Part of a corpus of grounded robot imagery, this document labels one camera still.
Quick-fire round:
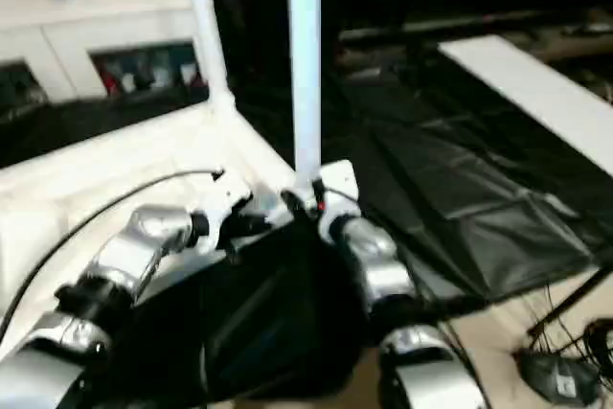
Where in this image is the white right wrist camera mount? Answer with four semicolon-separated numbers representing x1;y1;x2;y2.
311;162;364;239

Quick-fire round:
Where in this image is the black floor box with label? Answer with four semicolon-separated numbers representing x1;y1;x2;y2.
517;350;601;406

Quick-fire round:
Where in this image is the white plastic table leg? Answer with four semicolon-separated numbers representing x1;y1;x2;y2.
180;0;237;114
285;0;325;191

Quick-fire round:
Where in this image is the black work surface mat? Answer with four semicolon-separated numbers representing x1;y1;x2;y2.
0;40;613;402

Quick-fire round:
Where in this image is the black floor cable bundle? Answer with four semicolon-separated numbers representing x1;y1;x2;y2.
522;284;613;409

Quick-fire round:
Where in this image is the white plastic table top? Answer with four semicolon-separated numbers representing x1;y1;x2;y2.
0;93;300;335

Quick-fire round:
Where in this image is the white glass-door cabinet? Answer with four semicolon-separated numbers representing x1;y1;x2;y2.
0;0;217;105

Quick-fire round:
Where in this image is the black slanted stand bar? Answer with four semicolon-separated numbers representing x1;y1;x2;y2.
525;270;613;339

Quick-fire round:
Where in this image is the white flat side panel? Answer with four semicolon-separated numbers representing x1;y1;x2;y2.
439;35;613;177

